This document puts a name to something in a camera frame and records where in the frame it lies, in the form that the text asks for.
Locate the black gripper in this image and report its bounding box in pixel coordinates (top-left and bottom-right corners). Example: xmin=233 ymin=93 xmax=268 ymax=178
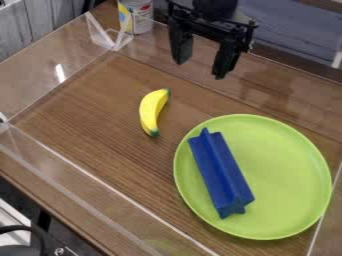
xmin=166 ymin=0 xmax=257 ymax=80

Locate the yellow toy banana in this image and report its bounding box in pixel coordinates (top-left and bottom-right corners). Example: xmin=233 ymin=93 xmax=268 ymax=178
xmin=138 ymin=88 xmax=170 ymax=137

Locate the green round plate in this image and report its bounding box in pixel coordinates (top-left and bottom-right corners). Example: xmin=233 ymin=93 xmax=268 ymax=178
xmin=173 ymin=114 xmax=332 ymax=240

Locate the white labelled canister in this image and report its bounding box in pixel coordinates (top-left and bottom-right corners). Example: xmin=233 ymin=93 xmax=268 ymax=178
xmin=117 ymin=0 xmax=153 ymax=35

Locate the blue plastic block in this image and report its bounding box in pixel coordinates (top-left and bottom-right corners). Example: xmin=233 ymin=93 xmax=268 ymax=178
xmin=188 ymin=128 xmax=254 ymax=219

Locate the clear acrylic corner bracket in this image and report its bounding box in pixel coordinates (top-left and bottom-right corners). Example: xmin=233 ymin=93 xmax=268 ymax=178
xmin=85 ymin=12 xmax=133 ymax=52

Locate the clear acrylic front wall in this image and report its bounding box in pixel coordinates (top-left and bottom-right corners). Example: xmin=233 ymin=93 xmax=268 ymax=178
xmin=0 ymin=119 xmax=218 ymax=256

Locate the black cable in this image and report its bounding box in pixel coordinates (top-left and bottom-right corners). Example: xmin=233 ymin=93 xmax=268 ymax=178
xmin=0 ymin=225 xmax=45 ymax=256

